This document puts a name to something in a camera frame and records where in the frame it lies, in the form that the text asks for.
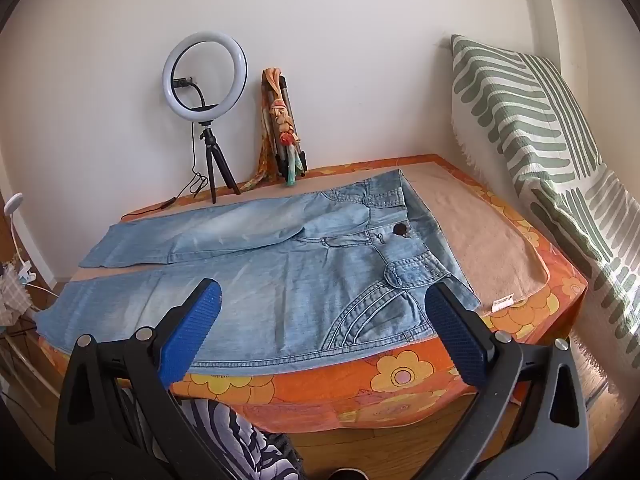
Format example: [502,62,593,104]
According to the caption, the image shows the beige plaid cloth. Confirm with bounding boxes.
[0,260,37,332]

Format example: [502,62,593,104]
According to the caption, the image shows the green striped white cushion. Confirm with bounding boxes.
[450,34,640,393]

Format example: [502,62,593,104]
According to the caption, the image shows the light blue denim pants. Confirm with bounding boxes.
[34,169,483,376]

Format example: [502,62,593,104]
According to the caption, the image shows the folded tripod with orange scarf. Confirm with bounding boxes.
[239,66,308,192]

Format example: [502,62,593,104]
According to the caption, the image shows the beige towel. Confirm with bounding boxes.
[70,162,551,313]

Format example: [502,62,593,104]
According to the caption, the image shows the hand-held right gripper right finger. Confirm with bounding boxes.
[419,282,590,480]

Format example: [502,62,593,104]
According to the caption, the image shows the black ring light cable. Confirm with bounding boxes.
[120,125,208,221]

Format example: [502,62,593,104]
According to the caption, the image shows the white clamp desk lamp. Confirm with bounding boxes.
[2,192,37,286]

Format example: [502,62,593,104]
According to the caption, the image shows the orange floral tablecloth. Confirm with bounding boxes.
[37,154,588,433]

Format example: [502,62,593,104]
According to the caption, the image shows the zebra striped clothing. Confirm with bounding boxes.
[120,390,307,480]

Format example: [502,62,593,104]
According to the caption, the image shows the ring light on black tripod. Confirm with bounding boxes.
[162,31,248,204]

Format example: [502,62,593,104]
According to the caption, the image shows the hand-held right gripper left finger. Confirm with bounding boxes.
[55,278,223,480]

